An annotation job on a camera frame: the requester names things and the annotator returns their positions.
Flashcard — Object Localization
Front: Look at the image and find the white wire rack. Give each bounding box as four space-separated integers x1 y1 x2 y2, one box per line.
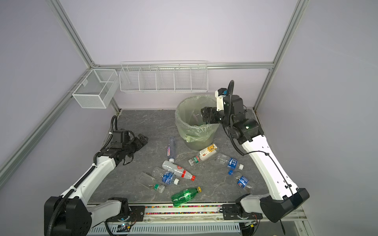
119 61 209 92

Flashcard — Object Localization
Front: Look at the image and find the green bottle yellow cap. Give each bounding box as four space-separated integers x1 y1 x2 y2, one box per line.
171 186 202 207

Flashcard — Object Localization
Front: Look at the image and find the bin with green bag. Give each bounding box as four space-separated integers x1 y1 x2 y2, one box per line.
175 95 219 151

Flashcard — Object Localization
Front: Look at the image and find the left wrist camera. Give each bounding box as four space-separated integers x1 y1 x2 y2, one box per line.
111 129 131 144

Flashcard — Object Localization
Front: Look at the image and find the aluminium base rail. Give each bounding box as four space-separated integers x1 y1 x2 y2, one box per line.
57 201 308 226

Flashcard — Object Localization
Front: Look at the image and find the purple label clear bottle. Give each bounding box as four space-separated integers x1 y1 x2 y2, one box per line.
167 137 177 163

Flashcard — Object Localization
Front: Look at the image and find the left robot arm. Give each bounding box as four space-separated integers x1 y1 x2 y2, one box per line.
44 130 148 236

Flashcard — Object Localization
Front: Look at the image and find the blue label white cap bottle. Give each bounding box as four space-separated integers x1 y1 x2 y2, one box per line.
152 167 180 185

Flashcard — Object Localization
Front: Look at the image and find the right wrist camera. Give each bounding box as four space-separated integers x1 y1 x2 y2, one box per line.
215 88 227 112

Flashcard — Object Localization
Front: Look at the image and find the green cap clear bottle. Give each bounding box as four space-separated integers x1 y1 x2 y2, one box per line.
136 172 165 193

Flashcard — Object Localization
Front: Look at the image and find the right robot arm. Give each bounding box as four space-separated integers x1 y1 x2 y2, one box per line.
201 107 310 223

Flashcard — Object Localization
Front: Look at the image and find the blue cap pepsi bottle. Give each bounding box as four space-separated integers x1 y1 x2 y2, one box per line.
228 170 253 192

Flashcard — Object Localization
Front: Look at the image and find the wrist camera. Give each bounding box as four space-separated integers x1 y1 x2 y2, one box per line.
111 129 131 144
215 88 227 112

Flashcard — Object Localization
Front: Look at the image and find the flower label tea bottle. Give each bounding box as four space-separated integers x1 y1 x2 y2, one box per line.
188 144 218 166

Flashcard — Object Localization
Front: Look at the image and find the red cap white bottle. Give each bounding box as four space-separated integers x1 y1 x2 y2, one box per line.
162 161 196 181

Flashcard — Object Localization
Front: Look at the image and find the white mesh box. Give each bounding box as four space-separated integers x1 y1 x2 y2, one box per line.
72 69 119 109

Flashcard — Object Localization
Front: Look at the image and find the tall blue cap clear bottle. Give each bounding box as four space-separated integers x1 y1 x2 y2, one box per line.
188 112 203 126

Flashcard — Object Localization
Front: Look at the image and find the blue label water bottle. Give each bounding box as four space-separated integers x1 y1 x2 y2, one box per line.
216 154 244 170

